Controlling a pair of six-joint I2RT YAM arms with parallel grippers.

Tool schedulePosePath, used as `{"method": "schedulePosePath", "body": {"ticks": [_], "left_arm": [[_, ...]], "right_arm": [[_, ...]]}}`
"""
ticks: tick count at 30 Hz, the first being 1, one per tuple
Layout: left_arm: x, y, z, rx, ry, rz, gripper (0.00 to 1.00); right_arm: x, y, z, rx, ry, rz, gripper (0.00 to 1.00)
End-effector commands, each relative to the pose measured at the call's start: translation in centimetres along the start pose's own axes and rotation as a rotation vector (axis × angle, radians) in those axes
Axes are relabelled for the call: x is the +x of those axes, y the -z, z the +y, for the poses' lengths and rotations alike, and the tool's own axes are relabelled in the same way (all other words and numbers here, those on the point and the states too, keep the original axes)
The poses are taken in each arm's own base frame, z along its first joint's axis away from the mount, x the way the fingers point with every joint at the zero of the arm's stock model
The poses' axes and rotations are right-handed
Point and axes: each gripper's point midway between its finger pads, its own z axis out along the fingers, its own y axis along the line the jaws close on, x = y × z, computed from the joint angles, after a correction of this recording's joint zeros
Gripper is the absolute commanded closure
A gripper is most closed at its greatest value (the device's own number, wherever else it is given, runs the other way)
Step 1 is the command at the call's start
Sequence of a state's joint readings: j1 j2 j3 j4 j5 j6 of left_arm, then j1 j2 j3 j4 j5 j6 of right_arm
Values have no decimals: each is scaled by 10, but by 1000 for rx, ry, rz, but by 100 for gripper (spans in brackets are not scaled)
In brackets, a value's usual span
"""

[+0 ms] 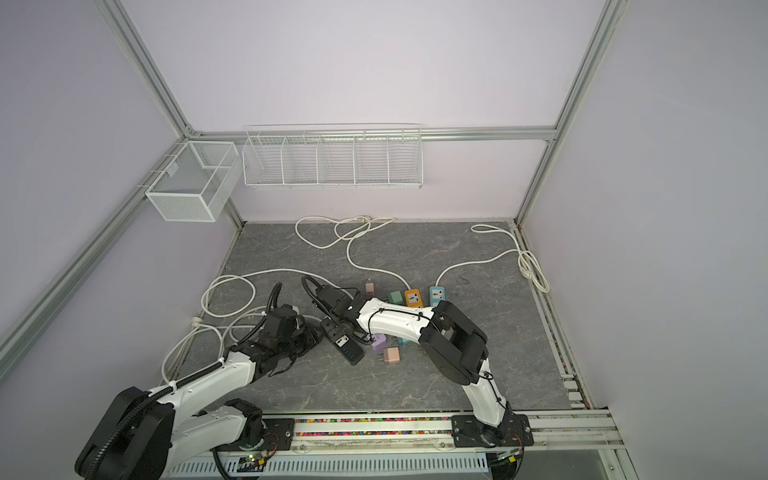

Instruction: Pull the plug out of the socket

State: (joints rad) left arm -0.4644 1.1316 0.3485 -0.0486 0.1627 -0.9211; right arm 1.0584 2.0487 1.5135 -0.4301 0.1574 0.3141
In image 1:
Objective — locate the aluminium mounting rail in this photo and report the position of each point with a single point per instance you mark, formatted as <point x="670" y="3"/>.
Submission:
<point x="555" y="430"/>

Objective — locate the black power strip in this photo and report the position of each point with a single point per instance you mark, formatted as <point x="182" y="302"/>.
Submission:
<point x="344" y="343"/>

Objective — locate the teal power strip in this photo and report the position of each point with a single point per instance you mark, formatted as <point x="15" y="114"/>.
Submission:
<point x="436" y="295"/>

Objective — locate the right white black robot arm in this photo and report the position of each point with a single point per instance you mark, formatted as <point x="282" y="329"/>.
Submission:
<point x="455" y="344"/>

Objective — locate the long white wire basket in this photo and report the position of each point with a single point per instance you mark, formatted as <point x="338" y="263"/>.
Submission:
<point x="333" y="155"/>

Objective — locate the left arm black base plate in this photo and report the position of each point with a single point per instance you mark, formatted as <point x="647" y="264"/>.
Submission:
<point x="277" y="435"/>

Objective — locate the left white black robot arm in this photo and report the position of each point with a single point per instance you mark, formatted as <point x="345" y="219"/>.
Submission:
<point x="144" y="434"/>

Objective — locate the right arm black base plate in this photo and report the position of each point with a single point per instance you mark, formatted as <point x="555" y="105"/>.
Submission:
<point x="513" y="431"/>

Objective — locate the small white mesh basket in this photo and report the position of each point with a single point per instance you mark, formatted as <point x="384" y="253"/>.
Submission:
<point x="197" y="181"/>

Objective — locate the orange power strip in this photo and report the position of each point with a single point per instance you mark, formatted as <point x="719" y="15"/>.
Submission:
<point x="413" y="298"/>

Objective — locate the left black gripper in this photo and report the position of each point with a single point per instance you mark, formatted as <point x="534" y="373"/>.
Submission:
<point x="310" y="339"/>

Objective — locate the purple power strip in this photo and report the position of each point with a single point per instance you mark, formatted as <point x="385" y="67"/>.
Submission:
<point x="379" y="341"/>

